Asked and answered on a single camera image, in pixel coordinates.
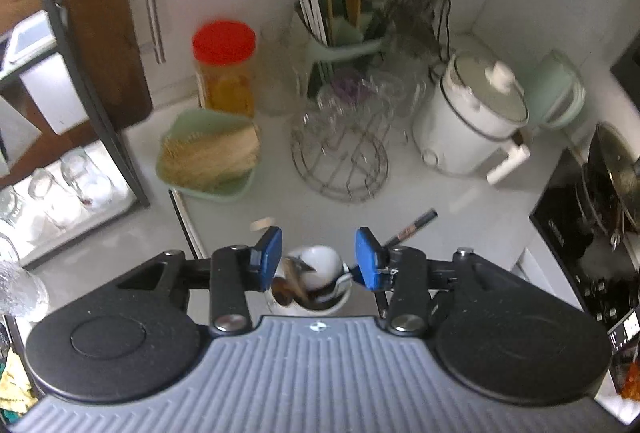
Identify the group of clear glass cups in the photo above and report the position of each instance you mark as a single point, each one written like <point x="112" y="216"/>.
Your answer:
<point x="370" y="88"/>

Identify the white rice cooker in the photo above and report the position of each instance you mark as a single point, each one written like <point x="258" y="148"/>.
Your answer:
<point x="465" y="128"/>

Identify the black metal dish rack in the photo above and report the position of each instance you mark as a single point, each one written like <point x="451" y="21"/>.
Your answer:
<point x="100" y="113"/>

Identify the large textured glass tumbler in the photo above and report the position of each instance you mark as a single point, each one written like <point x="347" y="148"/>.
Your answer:
<point x="20" y="283"/>

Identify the wooden cutting board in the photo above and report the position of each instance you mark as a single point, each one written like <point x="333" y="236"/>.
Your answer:
<point x="100" y="13"/>

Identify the yellow green cloth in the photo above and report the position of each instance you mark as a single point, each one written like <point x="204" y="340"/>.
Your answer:
<point x="15" y="383"/>

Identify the green utensil holder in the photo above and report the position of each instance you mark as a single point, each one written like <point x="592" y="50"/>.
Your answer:
<point x="345" y="45"/>

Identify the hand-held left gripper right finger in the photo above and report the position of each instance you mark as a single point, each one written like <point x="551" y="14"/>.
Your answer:
<point x="367" y="258"/>

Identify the dried noodles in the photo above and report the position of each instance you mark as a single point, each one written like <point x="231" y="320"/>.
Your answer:
<point x="215" y="155"/>

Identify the black chopstick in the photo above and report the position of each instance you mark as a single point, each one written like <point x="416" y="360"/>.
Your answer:
<point x="415" y="223"/>
<point x="181" y="215"/>

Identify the bundle of assorted chopsticks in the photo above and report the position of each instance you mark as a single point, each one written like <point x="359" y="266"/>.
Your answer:
<point x="320" y="3"/>

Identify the tall clear glass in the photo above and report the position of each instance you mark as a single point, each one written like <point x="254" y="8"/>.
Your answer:
<point x="277" y="73"/>

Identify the white ceramic spoon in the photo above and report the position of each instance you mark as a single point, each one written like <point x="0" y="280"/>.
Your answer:
<point x="322" y="263"/>

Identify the clear glass jar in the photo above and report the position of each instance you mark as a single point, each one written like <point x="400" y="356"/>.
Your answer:
<point x="82" y="170"/>
<point x="47" y="190"/>
<point x="10" y="210"/>

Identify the copper metal spoon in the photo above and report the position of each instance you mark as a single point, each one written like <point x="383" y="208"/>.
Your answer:
<point x="282" y="288"/>

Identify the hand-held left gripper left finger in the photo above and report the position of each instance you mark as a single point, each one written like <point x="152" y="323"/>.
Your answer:
<point x="270" y="258"/>

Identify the red lid plastic jar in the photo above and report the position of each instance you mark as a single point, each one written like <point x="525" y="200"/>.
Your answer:
<point x="225" y="73"/>

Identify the white ceramic jar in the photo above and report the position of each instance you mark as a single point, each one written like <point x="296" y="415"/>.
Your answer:
<point x="345" y="299"/>

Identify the white dish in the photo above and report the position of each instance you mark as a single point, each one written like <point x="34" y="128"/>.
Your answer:
<point x="55" y="98"/>

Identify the green electric kettle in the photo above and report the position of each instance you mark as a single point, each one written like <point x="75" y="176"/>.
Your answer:
<point x="555" y="93"/>

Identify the black cooktop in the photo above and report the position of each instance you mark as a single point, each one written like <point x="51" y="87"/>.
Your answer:
<point x="560" y="223"/>

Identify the glasses on white tray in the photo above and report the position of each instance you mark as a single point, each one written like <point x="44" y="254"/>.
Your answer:
<point x="65" y="233"/>

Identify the green plastic basket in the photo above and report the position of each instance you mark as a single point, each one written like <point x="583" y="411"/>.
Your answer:
<point x="172" y="185"/>

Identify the metal wok with lid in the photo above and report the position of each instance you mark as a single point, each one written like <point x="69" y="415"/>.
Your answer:
<point x="615" y="163"/>

